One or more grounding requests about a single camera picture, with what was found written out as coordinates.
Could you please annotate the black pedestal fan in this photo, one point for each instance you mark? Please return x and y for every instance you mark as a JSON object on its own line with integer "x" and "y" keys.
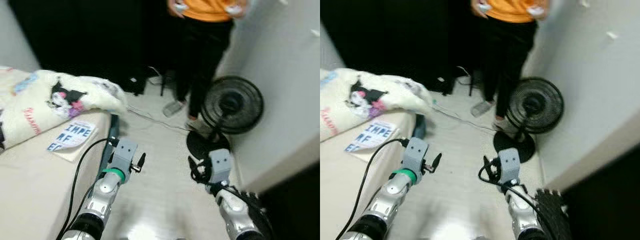
{"x": 232, "y": 102}
{"x": 532, "y": 102}

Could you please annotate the white wardrobe knob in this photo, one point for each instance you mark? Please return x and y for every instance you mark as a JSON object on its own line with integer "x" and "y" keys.
{"x": 612, "y": 35}
{"x": 315, "y": 33}

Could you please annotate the cream bed mattress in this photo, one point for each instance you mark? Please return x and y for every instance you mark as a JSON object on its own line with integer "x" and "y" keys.
{"x": 30, "y": 190}
{"x": 340, "y": 190}

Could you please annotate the person in orange shirt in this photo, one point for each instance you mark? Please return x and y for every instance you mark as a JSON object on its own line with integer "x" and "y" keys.
{"x": 205, "y": 50}
{"x": 505, "y": 50}

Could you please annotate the white book blue letters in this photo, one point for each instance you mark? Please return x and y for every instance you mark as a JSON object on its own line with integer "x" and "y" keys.
{"x": 372, "y": 135}
{"x": 72, "y": 135}

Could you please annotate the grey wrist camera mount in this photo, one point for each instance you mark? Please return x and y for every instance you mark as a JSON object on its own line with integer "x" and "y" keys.
{"x": 220, "y": 165}
{"x": 510, "y": 165}
{"x": 125, "y": 152}
{"x": 416, "y": 152}

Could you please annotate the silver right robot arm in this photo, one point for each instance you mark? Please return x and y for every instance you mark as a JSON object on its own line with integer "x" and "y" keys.
{"x": 520, "y": 215}
{"x": 235, "y": 210}

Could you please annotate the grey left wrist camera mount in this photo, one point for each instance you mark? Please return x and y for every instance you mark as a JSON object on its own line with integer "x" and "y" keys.
{"x": 125, "y": 152}
{"x": 416, "y": 152}

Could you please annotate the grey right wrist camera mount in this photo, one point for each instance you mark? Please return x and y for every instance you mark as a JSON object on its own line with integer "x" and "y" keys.
{"x": 510, "y": 165}
{"x": 220, "y": 165}

